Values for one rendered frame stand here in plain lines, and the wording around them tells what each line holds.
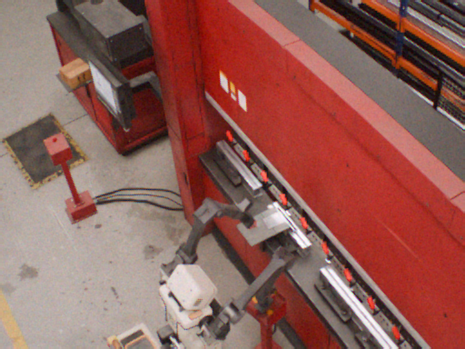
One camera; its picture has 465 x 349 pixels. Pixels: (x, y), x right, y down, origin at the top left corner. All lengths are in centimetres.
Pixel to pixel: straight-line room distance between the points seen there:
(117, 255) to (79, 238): 39
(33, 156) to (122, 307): 196
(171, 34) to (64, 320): 229
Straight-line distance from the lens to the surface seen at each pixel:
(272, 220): 369
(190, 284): 300
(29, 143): 612
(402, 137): 233
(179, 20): 360
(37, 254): 516
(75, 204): 521
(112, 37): 364
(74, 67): 495
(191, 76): 385
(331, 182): 288
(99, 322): 464
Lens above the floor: 387
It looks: 47 degrees down
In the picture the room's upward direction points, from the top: 6 degrees counter-clockwise
